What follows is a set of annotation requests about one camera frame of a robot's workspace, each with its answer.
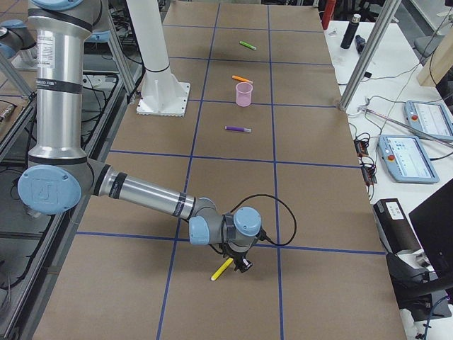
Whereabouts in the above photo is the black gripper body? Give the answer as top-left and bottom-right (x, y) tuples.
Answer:
(222, 246), (248, 260)

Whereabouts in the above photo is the yellow marker pen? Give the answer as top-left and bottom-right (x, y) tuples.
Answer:
(210, 258), (234, 282)

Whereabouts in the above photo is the purple marker pen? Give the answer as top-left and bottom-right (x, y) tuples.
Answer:
(224, 125), (252, 133)

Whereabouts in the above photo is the orange marker pen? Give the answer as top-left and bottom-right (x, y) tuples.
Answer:
(231, 75), (253, 84)

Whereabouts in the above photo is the green marker pen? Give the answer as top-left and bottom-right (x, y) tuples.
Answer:
(239, 40), (257, 50)

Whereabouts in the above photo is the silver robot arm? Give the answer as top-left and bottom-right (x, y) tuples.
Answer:
(1, 19), (37, 62)
(18, 1), (262, 272)

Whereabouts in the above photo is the pink mesh pen holder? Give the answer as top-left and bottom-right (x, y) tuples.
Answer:
(235, 82), (253, 107)

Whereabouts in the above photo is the black cardboard box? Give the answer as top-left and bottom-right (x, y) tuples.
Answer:
(372, 198), (422, 255)

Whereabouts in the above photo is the near teach pendant tablet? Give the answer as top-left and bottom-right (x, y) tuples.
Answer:
(377, 135), (440, 184)

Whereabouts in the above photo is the teach pendant tablet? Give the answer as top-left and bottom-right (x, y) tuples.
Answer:
(404, 101), (452, 141)
(377, 135), (440, 184)

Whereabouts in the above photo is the black water bottle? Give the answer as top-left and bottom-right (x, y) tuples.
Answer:
(340, 13), (361, 50)

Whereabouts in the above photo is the far teach pendant tablet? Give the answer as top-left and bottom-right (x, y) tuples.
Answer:
(404, 101), (452, 141)

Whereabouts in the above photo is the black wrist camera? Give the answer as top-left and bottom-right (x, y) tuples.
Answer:
(234, 258), (253, 273)

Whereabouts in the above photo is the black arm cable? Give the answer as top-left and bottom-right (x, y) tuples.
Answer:
(233, 193), (297, 247)

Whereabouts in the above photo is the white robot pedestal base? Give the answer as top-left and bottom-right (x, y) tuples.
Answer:
(127, 0), (190, 117)

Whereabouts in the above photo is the aluminium frame post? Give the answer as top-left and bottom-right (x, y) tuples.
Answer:
(338, 0), (401, 112)

